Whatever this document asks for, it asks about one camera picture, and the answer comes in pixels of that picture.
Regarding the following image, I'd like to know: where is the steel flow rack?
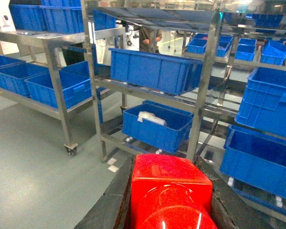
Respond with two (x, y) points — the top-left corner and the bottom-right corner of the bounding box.
(81, 0), (286, 225)

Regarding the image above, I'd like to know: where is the white plastic bag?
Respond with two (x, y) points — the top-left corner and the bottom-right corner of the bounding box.
(137, 111), (167, 126)

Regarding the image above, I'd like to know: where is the person in olive jacket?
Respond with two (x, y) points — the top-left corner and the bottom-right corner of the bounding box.
(139, 26), (163, 53)

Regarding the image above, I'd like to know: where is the blue crate on cart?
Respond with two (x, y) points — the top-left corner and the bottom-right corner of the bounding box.
(24, 70), (92, 109)

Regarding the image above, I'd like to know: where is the blue crate right lower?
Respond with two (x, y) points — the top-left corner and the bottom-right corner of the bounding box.
(220, 130), (286, 199)

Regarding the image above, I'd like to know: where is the blue crate right upper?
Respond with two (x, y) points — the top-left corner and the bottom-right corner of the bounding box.
(235, 67), (286, 138)

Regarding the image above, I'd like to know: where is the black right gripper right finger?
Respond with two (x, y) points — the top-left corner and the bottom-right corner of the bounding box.
(194, 156), (272, 229)

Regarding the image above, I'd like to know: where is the blue crate with white bag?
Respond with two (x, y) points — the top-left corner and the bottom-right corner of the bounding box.
(122, 101), (194, 154)

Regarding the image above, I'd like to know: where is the red toy block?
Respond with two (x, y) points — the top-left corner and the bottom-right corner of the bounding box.
(131, 154), (217, 229)

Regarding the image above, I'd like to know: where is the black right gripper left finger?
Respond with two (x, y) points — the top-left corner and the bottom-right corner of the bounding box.
(75, 156), (135, 229)

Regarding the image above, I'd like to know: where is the steel shelf cart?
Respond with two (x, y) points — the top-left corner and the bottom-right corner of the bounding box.
(0, 26), (127, 156)

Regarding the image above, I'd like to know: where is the blue crate middle shelf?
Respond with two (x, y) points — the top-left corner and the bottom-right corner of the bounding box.
(109, 48), (203, 95)

